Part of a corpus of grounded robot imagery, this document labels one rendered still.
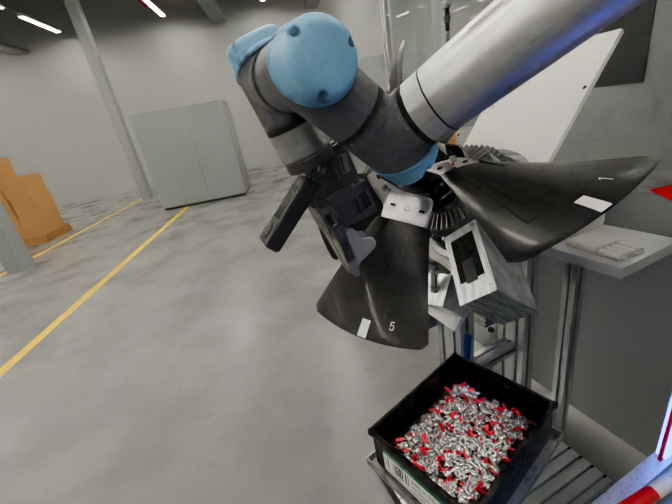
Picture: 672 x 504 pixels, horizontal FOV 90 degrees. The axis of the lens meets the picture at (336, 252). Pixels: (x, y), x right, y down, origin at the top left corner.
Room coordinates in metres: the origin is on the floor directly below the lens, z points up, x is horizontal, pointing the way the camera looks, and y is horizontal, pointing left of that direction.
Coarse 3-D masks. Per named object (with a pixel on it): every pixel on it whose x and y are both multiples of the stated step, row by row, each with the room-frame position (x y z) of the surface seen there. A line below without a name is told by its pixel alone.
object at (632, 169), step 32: (480, 160) 0.56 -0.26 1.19; (608, 160) 0.43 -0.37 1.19; (640, 160) 0.40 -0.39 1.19; (480, 192) 0.45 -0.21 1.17; (512, 192) 0.43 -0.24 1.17; (544, 192) 0.40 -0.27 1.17; (576, 192) 0.38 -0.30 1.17; (608, 192) 0.36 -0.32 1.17; (480, 224) 0.40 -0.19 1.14; (512, 224) 0.38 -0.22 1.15; (544, 224) 0.36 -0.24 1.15; (576, 224) 0.34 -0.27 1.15; (512, 256) 0.34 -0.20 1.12
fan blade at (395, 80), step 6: (402, 42) 0.91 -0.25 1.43; (402, 48) 0.89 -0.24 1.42; (402, 54) 0.87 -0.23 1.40; (396, 60) 0.92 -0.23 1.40; (402, 60) 0.86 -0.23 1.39; (396, 66) 0.91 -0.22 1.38; (396, 72) 0.89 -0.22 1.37; (390, 78) 0.96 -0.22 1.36; (396, 78) 0.88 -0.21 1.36; (390, 84) 0.95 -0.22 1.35; (396, 84) 0.86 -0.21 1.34; (390, 90) 0.94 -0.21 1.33
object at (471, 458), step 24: (456, 384) 0.44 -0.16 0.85; (432, 408) 0.40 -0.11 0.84; (480, 408) 0.38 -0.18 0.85; (504, 408) 0.37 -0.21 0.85; (408, 432) 0.36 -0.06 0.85; (432, 432) 0.36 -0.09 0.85; (456, 432) 0.35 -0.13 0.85; (480, 432) 0.34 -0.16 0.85; (504, 432) 0.33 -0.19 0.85; (528, 432) 0.33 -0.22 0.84; (408, 456) 0.33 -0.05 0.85; (432, 456) 0.32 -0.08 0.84; (456, 456) 0.31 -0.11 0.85; (480, 456) 0.31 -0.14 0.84; (504, 456) 0.30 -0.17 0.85; (456, 480) 0.28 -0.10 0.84; (480, 480) 0.28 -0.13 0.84
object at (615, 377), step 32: (640, 192) 0.88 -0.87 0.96; (608, 224) 0.94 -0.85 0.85; (640, 224) 0.87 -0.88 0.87; (544, 256) 1.13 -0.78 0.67; (544, 288) 1.12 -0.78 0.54; (608, 288) 0.92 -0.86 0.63; (640, 288) 0.84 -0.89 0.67; (544, 320) 1.11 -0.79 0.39; (608, 320) 0.90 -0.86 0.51; (640, 320) 0.82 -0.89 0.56; (544, 352) 1.10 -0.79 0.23; (576, 352) 0.99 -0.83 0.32; (608, 352) 0.89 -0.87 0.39; (640, 352) 0.81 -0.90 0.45; (544, 384) 1.09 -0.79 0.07; (576, 384) 0.97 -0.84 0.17; (608, 384) 0.87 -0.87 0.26; (640, 384) 0.79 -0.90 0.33; (608, 416) 0.86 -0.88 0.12; (640, 416) 0.78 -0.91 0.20; (640, 448) 0.76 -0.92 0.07
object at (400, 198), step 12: (396, 192) 0.65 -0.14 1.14; (384, 204) 0.64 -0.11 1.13; (396, 204) 0.63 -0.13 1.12; (408, 204) 0.63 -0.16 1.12; (420, 204) 0.63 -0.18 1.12; (432, 204) 0.62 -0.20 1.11; (384, 216) 0.62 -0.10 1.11; (396, 216) 0.62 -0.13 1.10; (408, 216) 0.62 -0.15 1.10; (420, 216) 0.61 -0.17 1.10
